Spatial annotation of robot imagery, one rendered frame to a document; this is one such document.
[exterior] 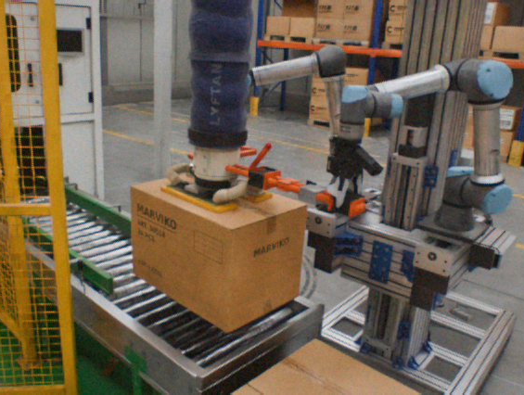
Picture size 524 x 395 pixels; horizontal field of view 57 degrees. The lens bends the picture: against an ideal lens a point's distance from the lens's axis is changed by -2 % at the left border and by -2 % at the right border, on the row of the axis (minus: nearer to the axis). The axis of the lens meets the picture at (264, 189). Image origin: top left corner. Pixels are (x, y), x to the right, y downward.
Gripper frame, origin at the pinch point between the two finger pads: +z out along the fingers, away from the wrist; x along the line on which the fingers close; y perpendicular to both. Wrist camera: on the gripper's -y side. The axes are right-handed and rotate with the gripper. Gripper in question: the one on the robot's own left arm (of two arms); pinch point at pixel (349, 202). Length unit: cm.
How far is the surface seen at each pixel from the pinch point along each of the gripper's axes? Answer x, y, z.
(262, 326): -9, 39, 67
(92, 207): -18, 195, 61
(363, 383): -9, -9, 67
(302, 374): 3, 9, 67
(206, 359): 22, 39, 67
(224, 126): 6, 51, -16
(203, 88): 11, 57, -29
